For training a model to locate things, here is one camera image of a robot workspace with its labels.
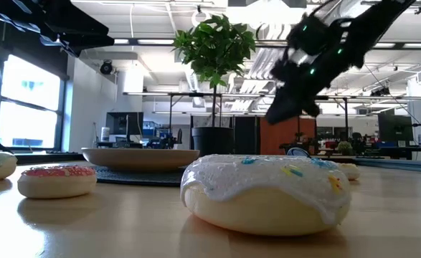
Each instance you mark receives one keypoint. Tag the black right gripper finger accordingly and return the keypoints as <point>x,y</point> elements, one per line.
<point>311,108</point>
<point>283,107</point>

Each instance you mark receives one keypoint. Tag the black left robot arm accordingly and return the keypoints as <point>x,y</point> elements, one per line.
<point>52,25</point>

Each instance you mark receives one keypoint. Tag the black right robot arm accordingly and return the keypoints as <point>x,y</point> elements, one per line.
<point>371,32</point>

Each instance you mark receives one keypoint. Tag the orange partition panel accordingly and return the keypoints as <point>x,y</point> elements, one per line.
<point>285,137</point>

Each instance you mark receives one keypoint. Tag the blue grey round object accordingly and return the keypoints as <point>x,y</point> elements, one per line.
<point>298,152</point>

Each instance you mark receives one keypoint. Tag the black partition panel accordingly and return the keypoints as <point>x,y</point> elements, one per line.
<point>246,135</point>

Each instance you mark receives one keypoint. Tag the small green desk plant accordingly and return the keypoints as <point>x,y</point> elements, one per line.
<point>345,146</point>

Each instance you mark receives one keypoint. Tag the cream plain donut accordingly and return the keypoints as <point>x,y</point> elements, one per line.
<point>350,171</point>

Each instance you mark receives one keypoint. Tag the black plant pot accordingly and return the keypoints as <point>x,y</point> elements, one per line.
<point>213,140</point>

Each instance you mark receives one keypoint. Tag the black computer monitor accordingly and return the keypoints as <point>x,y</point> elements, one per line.
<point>394,127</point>
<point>124,123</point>

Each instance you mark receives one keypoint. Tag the green leafy potted tree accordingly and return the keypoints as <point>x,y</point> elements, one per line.
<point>213,50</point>

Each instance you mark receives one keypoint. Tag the white frosted sprinkled donut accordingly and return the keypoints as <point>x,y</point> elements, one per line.
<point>264,193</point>

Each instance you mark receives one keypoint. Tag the wooden plate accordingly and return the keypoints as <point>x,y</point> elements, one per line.
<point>140,158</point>

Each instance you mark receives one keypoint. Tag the black round placemat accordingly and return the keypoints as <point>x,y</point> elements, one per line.
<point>138,176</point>

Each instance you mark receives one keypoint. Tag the white cylindrical container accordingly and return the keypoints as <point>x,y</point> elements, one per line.
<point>105,134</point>

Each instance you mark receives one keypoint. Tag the black round ceiling speaker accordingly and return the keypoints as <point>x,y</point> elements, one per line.
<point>106,67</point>

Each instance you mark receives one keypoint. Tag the pink frosted donut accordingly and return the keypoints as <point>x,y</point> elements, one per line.
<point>57,181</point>

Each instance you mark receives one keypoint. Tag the large office window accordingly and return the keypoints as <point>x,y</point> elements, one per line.
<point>29,102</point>

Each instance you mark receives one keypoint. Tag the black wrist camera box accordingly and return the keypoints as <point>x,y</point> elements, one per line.
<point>308,34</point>

